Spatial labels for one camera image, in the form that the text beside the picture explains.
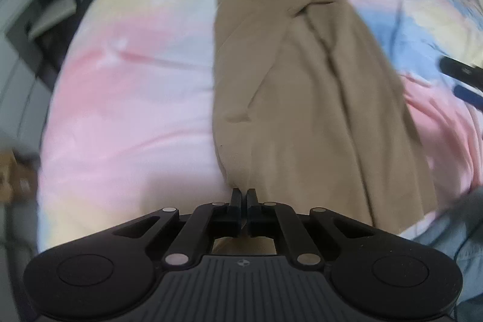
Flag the small cardboard box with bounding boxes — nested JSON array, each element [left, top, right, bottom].
[[0, 150, 38, 204]]

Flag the pastel rainbow bed sheet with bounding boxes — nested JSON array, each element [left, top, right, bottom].
[[36, 0, 483, 255]]

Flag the tan brown trousers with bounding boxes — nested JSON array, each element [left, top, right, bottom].
[[213, 0, 437, 234]]

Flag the blue jeans leg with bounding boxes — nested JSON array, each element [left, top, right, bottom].
[[414, 187, 483, 321]]

